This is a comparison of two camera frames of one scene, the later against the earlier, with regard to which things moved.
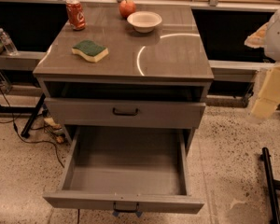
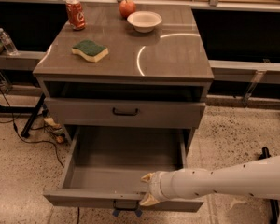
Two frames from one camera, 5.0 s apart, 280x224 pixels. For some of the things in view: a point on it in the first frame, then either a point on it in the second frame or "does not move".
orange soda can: [77, 15] does not move
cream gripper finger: [274, 89] to [148, 201]
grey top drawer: [125, 113] does not move
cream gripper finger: [258, 38] to [147, 177]
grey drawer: [128, 170] does not move
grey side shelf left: [23, 61] does not move
